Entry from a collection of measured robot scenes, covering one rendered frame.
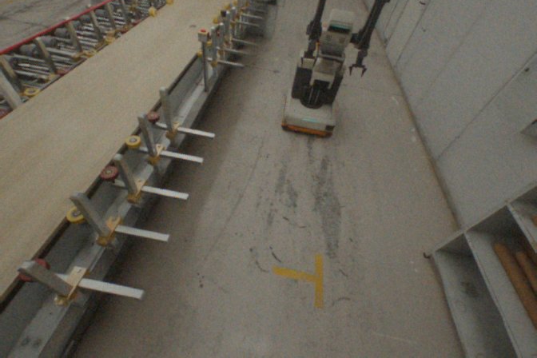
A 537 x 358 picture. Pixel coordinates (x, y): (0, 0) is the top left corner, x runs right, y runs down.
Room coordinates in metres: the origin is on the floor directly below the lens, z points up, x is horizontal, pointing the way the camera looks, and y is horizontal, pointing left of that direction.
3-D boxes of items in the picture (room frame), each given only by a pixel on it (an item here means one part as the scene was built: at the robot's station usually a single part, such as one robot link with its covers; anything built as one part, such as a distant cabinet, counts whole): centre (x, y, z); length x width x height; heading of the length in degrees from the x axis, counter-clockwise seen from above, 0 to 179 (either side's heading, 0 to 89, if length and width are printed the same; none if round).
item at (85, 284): (0.24, 0.61, 0.83); 0.43 x 0.03 x 0.04; 89
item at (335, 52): (2.41, -0.44, 0.99); 0.28 x 0.16 x 0.22; 89
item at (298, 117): (2.71, -0.44, 0.16); 0.67 x 0.64 x 0.25; 179
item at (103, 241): (0.47, 0.67, 0.82); 0.14 x 0.06 x 0.05; 179
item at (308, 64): (2.80, -0.44, 0.59); 0.55 x 0.34 x 0.83; 89
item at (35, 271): (0.20, 0.68, 0.89); 0.04 x 0.04 x 0.48; 89
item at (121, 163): (0.70, 0.67, 0.87); 0.04 x 0.04 x 0.48; 89
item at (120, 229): (0.49, 0.61, 0.81); 0.43 x 0.03 x 0.04; 89
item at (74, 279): (0.22, 0.68, 0.83); 0.14 x 0.06 x 0.05; 179
